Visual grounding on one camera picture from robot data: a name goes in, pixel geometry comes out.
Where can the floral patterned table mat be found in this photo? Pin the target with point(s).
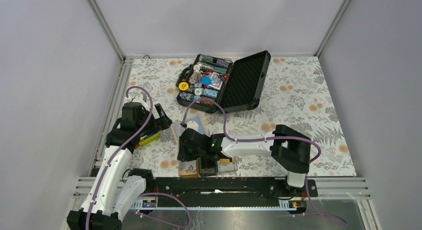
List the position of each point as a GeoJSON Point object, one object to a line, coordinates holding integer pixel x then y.
{"type": "Point", "coordinates": [295, 94]}

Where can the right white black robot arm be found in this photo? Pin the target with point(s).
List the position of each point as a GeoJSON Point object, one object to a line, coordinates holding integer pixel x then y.
{"type": "Point", "coordinates": [291, 149]}

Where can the clear transparent card holder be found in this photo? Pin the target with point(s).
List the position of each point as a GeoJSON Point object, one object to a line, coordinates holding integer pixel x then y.
{"type": "Point", "coordinates": [226, 165]}

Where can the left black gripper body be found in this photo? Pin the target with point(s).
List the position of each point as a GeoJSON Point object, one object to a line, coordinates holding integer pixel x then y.
{"type": "Point", "coordinates": [154, 126]}

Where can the smoky black card holder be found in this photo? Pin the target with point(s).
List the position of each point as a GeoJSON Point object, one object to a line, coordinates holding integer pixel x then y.
{"type": "Point", "coordinates": [207, 167]}

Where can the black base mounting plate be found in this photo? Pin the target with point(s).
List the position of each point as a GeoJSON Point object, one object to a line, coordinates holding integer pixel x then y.
{"type": "Point", "coordinates": [225, 192]}

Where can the amber transparent card holder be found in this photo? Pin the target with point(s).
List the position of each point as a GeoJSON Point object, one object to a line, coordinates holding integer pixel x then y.
{"type": "Point", "coordinates": [189, 169]}

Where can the yellow round poker chip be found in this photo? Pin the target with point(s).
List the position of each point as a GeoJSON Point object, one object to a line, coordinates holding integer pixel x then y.
{"type": "Point", "coordinates": [183, 86]}

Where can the black poker chip case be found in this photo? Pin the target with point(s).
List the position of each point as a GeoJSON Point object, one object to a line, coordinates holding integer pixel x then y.
{"type": "Point", "coordinates": [243, 82]}

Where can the blue playing card deck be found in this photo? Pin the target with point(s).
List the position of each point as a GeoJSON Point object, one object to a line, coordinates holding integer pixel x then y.
{"type": "Point", "coordinates": [216, 82]}

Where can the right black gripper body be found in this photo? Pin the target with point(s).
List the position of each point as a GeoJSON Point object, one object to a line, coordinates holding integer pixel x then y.
{"type": "Point", "coordinates": [189, 154]}

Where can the blue round poker chip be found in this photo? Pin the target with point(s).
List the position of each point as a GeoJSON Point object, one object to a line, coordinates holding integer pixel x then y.
{"type": "Point", "coordinates": [206, 81]}

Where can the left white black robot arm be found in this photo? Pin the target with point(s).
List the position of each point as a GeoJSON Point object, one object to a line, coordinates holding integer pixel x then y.
{"type": "Point", "coordinates": [105, 207]}

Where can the colourful sticky note stack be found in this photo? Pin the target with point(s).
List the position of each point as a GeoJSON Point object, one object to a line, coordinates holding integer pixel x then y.
{"type": "Point", "coordinates": [146, 140]}

